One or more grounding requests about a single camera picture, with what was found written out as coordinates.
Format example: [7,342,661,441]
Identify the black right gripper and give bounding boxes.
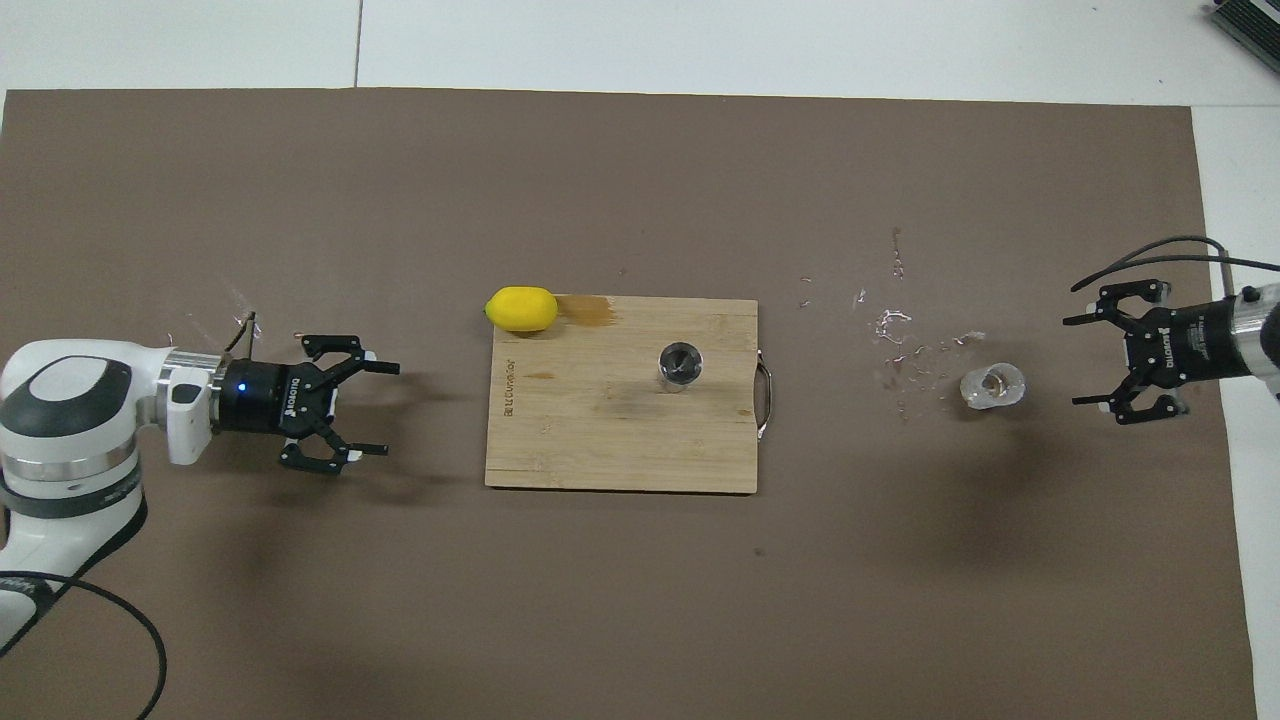
[1062,279,1237,427]

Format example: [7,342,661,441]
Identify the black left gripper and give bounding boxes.
[212,334,402,475]

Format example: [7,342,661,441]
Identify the clear glass cup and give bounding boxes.
[960,362,1027,411]

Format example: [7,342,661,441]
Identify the steel double jigger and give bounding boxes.
[658,342,705,394]

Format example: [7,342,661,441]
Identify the yellow lemon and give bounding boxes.
[485,286,559,333]

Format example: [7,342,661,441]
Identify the wooden cutting board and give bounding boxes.
[485,295,773,494]

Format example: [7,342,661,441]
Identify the grey ribbed device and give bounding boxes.
[1205,0,1280,53]

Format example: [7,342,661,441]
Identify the brown table mat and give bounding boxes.
[0,88,1259,720]

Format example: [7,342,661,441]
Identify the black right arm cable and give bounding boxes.
[1070,236,1280,297]

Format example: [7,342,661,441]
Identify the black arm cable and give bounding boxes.
[1070,236,1280,297]
[0,312,259,720]

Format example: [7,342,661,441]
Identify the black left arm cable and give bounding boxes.
[0,312,259,720]

